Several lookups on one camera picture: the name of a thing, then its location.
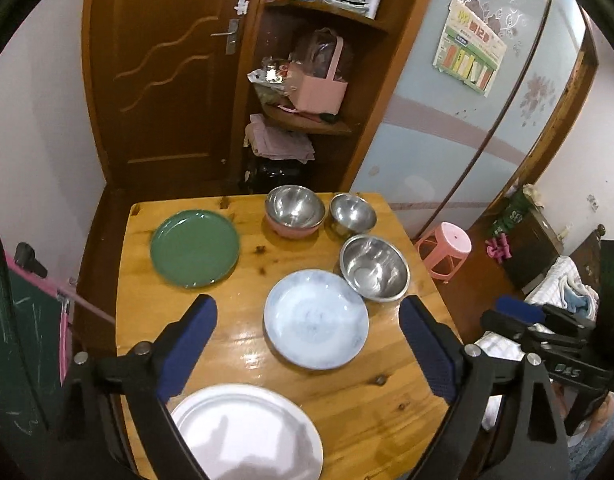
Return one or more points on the green plate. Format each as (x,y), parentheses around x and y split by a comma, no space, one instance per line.
(194,250)

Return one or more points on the white plate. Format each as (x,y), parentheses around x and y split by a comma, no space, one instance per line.
(247,435)

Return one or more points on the steel bowl with pink shell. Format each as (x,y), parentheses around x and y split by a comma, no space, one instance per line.
(294,207)

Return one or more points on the medium steel bowl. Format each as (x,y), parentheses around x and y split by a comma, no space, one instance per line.
(374,267)

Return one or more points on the light blue plate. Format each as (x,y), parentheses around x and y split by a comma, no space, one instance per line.
(314,317)

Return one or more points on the pink plastic stool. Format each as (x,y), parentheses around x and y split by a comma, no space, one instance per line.
(444,242)

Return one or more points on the pink dumbbells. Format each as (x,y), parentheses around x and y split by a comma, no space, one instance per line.
(497,249)

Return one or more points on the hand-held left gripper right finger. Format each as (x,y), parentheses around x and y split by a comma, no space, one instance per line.
(429,355)

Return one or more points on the dark wooden cabinet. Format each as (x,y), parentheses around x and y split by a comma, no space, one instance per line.
(532,250)

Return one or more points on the white door hook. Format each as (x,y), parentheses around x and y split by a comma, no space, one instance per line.
(241,5)

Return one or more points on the pink storage basket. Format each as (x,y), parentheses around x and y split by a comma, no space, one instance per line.
(317,95)

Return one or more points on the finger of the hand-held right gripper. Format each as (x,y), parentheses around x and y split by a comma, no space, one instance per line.
(507,330)
(517,306)

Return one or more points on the white bedding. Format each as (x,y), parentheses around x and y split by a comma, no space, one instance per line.
(552,280)

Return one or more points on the blue towel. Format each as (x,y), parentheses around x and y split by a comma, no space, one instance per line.
(577,302)

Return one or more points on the green box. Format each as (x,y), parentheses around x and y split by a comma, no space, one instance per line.
(512,215)

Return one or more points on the light blue wardrobe door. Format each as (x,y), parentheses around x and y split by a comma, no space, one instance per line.
(437,150)

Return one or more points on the wooden corner shelf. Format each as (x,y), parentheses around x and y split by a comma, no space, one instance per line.
(387,75)

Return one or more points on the brown wooden door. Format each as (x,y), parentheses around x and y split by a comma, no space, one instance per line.
(162,110)

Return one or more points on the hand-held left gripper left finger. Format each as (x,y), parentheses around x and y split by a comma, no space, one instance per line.
(192,340)

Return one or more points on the wall poster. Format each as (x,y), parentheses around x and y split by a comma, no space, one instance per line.
(469,50)

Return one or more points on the green chalkboard with pink frame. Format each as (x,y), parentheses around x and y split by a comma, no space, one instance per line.
(17,335)

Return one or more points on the small steel bowl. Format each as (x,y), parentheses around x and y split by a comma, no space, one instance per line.
(352,215)

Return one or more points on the black bag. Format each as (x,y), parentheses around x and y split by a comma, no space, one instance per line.
(274,175)

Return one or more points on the folded pink cloth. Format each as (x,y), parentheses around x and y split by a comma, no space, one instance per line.
(279,140)

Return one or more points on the silver foil packet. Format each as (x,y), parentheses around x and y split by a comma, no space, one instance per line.
(267,74)

